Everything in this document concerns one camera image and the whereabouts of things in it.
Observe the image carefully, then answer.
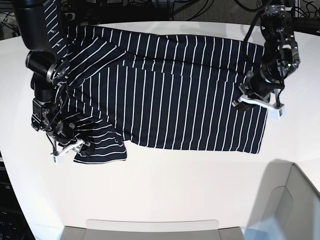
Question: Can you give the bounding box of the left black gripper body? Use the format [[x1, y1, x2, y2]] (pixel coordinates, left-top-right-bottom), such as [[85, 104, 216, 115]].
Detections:
[[235, 71, 283, 112]]

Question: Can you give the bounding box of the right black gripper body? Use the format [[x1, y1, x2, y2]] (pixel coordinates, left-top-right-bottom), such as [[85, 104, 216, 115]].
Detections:
[[51, 120, 90, 155]]

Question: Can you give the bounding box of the navy white striped T-shirt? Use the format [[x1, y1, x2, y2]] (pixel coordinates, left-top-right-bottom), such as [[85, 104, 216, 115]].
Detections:
[[43, 0, 273, 165]]

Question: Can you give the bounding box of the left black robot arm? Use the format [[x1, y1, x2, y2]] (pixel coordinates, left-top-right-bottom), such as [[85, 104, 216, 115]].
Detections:
[[232, 0, 301, 112]]

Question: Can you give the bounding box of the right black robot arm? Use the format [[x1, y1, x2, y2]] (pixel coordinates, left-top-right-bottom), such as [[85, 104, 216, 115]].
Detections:
[[12, 0, 94, 157]]

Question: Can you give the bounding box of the grey bin front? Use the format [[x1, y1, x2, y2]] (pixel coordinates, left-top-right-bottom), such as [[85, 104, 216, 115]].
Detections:
[[60, 219, 245, 240]]

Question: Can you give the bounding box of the grey bin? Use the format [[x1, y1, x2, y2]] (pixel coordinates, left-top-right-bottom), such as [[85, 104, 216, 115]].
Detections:
[[60, 219, 245, 240], [243, 159, 320, 240]]

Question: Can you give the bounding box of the grey bin right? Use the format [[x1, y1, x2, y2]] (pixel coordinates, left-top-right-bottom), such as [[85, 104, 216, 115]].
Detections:
[[243, 159, 320, 240]]

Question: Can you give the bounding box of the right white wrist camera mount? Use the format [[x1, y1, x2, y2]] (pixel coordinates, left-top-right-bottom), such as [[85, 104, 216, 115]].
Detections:
[[50, 139, 86, 165]]

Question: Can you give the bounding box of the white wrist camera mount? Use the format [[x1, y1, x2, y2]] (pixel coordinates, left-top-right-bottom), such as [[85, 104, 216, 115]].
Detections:
[[50, 139, 86, 165], [232, 95, 286, 120]]

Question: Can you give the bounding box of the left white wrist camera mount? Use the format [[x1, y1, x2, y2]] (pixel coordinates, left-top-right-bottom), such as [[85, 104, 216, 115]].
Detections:
[[232, 95, 286, 120]]

